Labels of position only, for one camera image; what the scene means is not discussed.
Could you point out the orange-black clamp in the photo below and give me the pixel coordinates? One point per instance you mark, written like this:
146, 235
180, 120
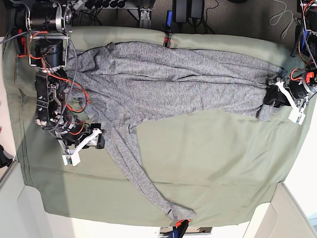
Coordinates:
167, 40
20, 42
179, 229

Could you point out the top left orange-black clamp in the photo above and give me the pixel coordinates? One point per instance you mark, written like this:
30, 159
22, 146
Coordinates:
20, 42

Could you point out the top centre orange-black clamp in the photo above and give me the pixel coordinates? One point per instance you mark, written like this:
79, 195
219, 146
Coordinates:
167, 40

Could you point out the grey heathered long-sleeve shirt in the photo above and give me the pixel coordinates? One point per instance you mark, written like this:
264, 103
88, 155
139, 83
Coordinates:
130, 83

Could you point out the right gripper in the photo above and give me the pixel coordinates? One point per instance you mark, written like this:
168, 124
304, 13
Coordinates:
92, 137

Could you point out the black power adapter right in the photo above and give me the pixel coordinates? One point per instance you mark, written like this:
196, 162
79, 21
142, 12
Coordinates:
196, 8

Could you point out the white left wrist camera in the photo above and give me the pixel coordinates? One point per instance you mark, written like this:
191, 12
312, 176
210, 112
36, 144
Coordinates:
296, 115

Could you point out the black power adapter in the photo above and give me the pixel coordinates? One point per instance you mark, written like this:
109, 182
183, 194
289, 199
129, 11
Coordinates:
179, 11
196, 8

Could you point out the green table cloth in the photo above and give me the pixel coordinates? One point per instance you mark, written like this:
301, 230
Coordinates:
219, 164

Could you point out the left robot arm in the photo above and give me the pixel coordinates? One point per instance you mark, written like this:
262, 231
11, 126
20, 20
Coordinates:
300, 85

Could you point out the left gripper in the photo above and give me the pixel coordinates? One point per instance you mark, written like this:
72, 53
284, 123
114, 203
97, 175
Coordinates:
274, 94

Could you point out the bottom orange-black clamp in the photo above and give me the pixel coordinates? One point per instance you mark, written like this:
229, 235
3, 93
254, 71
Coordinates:
179, 229

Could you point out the grey metal table bracket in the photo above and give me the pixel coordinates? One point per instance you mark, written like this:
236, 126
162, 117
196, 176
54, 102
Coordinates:
145, 18

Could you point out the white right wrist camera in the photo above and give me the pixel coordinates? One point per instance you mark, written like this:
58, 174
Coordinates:
71, 156

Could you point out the white power strip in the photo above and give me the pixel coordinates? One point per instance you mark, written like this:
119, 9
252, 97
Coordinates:
76, 4

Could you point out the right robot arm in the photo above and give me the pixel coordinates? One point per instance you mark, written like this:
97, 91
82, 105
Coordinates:
49, 24

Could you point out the black power adapter left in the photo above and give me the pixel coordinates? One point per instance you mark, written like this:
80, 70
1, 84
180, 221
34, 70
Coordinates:
179, 11

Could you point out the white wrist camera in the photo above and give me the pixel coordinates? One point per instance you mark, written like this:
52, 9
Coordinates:
296, 115
71, 156

